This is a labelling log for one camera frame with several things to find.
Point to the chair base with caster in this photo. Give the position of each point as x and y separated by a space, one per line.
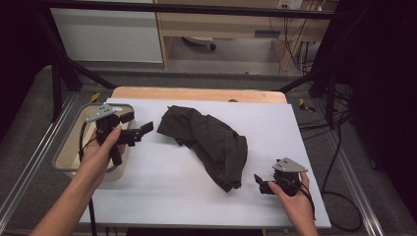
200 40

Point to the beige plastic bin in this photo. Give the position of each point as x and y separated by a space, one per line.
70 144

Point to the black metal stand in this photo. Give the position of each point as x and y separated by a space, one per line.
329 98
57 85

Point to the white board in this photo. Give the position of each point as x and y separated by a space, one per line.
170 183

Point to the yellow tape piece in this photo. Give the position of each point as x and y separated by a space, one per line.
95 96
305 105

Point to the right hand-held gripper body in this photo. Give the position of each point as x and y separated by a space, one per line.
288 167

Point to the dark cloth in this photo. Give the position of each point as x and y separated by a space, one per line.
213 144

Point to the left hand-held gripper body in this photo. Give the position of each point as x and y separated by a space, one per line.
105 126

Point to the person's right hand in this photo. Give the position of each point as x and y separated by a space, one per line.
298 206

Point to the white power strip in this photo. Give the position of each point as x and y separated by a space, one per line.
290 3

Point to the person's left hand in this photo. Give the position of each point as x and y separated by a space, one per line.
96 160

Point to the black curtain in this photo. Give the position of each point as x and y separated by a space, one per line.
383 98
19 59

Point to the white cabinet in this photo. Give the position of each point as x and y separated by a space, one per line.
108 36

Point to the light wooden desk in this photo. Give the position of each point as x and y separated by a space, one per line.
223 26

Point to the black horizontal bar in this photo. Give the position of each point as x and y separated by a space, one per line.
196 9

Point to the aluminium rail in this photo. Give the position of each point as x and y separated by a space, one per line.
355 190
36 157

